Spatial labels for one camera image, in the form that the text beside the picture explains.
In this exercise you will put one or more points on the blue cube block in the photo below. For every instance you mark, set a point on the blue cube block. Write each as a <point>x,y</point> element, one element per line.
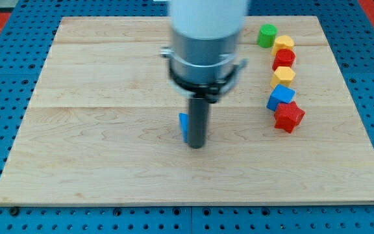
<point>280,94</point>

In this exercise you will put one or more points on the green cylinder block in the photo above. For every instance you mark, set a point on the green cylinder block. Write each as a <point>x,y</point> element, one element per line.
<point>266,35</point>

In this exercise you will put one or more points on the yellow hexagon block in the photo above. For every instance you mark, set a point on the yellow hexagon block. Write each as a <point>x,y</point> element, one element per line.
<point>283,75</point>

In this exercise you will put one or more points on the light wooden board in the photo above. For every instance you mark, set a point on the light wooden board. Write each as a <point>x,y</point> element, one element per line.
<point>102,126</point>

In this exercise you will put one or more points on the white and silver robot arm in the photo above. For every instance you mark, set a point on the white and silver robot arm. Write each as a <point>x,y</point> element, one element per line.
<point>204,38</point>

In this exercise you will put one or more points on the yellow heart block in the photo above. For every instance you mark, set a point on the yellow heart block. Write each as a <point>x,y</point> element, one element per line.
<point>282,42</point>

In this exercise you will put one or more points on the red star block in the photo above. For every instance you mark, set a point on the red star block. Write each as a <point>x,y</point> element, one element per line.
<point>288,116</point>

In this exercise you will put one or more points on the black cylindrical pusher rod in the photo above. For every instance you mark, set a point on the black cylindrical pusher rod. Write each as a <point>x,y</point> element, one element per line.
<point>198,110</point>

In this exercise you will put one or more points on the red cylinder block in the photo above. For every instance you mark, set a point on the red cylinder block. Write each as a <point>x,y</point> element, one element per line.
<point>283,57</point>

